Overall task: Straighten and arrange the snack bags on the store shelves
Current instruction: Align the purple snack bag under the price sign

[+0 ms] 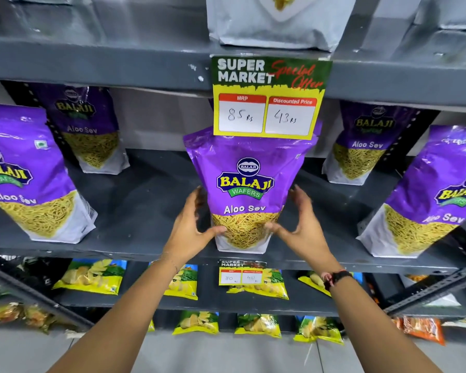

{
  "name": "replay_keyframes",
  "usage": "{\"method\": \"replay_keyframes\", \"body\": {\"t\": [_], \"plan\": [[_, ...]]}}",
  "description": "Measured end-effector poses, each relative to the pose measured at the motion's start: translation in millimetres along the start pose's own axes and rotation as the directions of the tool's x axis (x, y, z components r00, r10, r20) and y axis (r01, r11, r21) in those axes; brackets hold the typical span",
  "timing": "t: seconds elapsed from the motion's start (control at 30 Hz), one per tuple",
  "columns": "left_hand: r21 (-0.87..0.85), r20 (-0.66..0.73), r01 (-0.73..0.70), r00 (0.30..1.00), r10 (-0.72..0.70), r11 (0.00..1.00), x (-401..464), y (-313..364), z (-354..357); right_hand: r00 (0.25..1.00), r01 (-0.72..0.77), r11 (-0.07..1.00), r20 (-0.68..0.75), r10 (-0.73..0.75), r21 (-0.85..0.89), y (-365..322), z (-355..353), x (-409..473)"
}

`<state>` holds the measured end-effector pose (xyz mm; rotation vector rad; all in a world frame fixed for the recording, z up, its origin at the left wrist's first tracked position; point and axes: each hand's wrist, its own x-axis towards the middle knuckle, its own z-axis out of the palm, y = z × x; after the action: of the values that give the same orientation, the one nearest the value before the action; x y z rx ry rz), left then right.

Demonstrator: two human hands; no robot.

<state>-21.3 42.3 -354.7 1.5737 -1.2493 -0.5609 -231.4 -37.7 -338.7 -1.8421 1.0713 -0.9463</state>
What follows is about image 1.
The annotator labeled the person's right hand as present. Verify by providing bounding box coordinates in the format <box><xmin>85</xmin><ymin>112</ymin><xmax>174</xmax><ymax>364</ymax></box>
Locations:
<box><xmin>264</xmin><ymin>185</ymin><xmax>335</xmax><ymax>275</ymax></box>

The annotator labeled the person's left hand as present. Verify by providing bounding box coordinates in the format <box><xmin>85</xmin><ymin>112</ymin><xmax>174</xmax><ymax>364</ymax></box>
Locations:
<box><xmin>163</xmin><ymin>185</ymin><xmax>228</xmax><ymax>265</ymax></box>

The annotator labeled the purple snack pouch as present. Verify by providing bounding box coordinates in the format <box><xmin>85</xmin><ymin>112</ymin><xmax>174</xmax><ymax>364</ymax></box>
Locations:
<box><xmin>322</xmin><ymin>101</ymin><xmax>417</xmax><ymax>186</ymax></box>
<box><xmin>356</xmin><ymin>125</ymin><xmax>466</xmax><ymax>258</ymax></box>
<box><xmin>0</xmin><ymin>102</ymin><xmax>98</xmax><ymax>244</ymax></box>
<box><xmin>183</xmin><ymin>121</ymin><xmax>323</xmax><ymax>254</ymax></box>
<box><xmin>34</xmin><ymin>84</ymin><xmax>131</xmax><ymax>175</ymax></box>

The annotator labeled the person's left forearm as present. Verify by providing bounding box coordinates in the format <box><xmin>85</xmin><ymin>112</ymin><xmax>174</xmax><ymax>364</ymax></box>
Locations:
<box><xmin>48</xmin><ymin>253</ymin><xmax>188</xmax><ymax>373</ymax></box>

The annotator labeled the person's right forearm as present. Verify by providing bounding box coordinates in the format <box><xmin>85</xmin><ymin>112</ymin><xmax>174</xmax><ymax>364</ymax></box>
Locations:
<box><xmin>325</xmin><ymin>272</ymin><xmax>466</xmax><ymax>373</ymax></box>

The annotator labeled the small green yellow price tag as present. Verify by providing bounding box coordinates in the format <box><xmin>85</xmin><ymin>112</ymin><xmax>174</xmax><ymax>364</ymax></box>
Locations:
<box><xmin>218</xmin><ymin>260</ymin><xmax>268</xmax><ymax>286</ymax></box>

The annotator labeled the black wrist band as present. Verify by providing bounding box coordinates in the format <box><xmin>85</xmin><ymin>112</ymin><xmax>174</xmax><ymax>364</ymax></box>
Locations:
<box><xmin>322</xmin><ymin>270</ymin><xmax>354</xmax><ymax>292</ymax></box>

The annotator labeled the group of yellow chip packets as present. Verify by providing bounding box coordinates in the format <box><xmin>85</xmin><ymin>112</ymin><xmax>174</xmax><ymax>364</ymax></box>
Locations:
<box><xmin>52</xmin><ymin>259</ymin><xmax>364</xmax><ymax>345</ymax></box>

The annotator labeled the large green yellow price tag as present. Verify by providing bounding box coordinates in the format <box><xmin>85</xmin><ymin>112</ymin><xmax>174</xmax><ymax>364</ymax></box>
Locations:
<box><xmin>211</xmin><ymin>55</ymin><xmax>333</xmax><ymax>141</ymax></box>

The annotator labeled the grey perforated metal beam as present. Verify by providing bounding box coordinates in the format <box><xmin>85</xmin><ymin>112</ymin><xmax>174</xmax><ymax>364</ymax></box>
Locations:
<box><xmin>0</xmin><ymin>261</ymin><xmax>94</xmax><ymax>331</ymax></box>
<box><xmin>384</xmin><ymin>262</ymin><xmax>466</xmax><ymax>316</ymax></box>

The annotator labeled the black snack packet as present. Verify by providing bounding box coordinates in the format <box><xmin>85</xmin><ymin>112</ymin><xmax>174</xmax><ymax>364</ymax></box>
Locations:
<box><xmin>0</xmin><ymin>256</ymin><xmax>73</xmax><ymax>297</ymax></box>

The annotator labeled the grey metal shelf rack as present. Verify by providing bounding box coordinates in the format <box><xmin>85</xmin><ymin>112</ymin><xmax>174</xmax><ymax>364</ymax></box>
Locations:
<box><xmin>0</xmin><ymin>0</ymin><xmax>466</xmax><ymax>331</ymax></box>

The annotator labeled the white snack packet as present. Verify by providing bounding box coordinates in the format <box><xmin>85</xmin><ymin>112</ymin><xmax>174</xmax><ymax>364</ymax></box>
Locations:
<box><xmin>399</xmin><ymin>273</ymin><xmax>462</xmax><ymax>308</ymax></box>

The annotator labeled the silver pouch with clear window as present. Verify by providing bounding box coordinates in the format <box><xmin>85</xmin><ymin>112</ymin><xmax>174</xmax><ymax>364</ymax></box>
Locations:
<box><xmin>206</xmin><ymin>0</ymin><xmax>359</xmax><ymax>53</ymax></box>

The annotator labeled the orange yellow snack packet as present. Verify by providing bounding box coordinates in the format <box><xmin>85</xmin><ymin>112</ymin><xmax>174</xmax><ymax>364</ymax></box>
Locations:
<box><xmin>0</xmin><ymin>302</ymin><xmax>62</xmax><ymax>331</ymax></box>

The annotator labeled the plain silver pouch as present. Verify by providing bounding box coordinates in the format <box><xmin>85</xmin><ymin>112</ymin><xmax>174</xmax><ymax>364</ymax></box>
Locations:
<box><xmin>0</xmin><ymin>0</ymin><xmax>207</xmax><ymax>48</ymax></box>
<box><xmin>388</xmin><ymin>0</ymin><xmax>466</xmax><ymax>67</ymax></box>

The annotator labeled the thin thread bracelet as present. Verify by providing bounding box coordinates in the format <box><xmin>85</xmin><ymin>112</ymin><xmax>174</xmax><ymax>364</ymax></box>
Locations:
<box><xmin>160</xmin><ymin>252</ymin><xmax>180</xmax><ymax>274</ymax></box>

